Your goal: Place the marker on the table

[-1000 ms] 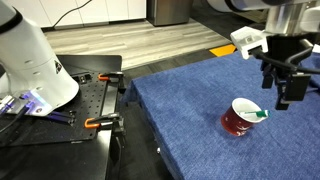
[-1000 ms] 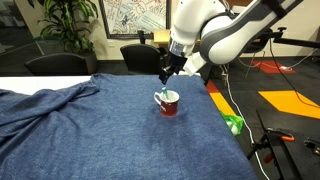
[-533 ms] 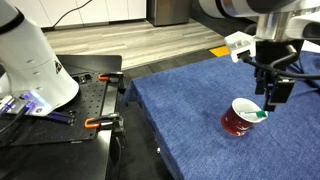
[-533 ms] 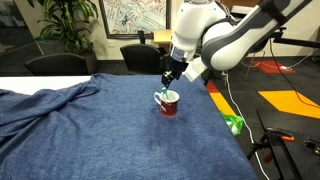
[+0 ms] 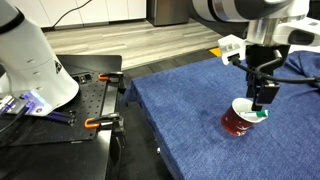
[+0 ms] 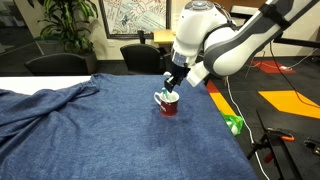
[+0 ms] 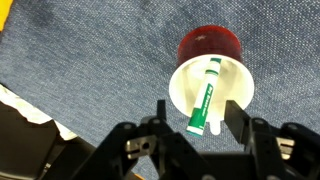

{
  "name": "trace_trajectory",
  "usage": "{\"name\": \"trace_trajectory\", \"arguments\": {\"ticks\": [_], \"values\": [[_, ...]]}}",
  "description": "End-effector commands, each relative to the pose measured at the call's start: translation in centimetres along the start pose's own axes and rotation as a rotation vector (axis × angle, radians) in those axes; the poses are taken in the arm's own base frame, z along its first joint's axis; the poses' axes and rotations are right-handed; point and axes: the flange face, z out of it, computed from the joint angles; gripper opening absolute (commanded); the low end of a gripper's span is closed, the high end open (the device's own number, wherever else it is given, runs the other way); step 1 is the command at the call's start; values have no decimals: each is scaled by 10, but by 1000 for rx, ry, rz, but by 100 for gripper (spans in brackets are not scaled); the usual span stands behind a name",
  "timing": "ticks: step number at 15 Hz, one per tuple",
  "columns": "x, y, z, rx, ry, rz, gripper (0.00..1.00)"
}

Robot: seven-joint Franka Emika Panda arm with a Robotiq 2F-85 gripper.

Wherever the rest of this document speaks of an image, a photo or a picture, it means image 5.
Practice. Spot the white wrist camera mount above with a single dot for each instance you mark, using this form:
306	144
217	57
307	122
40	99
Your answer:
230	50

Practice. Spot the blue denim cloth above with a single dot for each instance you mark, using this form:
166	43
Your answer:
200	116

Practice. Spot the white cabinets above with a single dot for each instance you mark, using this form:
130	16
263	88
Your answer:
93	11

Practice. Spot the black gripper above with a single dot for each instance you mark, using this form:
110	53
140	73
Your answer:
263	58

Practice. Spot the stainless steel appliance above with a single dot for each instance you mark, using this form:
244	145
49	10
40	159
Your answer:
170	11

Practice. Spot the red mug white inside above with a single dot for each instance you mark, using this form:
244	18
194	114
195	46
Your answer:
235	123

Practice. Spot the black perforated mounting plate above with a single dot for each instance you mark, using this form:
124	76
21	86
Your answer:
83	110

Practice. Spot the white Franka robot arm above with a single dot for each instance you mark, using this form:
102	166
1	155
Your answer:
30	60

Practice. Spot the green white marker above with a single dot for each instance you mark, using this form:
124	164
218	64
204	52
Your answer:
256	114

